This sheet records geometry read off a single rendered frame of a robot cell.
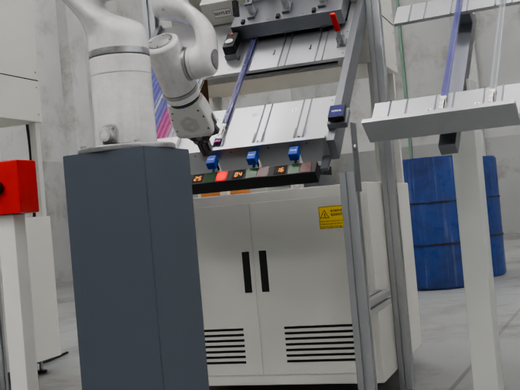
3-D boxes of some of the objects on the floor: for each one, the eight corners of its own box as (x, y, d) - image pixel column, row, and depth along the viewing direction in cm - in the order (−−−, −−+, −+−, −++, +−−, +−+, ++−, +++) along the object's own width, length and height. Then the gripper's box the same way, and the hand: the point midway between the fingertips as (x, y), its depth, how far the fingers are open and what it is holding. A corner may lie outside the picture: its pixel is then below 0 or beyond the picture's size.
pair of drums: (508, 270, 620) (497, 155, 622) (504, 286, 514) (491, 148, 515) (412, 275, 640) (401, 165, 642) (389, 292, 534) (377, 159, 535)
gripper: (215, 81, 208) (238, 140, 220) (159, 89, 213) (184, 146, 225) (207, 100, 203) (232, 159, 214) (150, 107, 208) (177, 165, 219)
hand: (205, 146), depth 218 cm, fingers closed
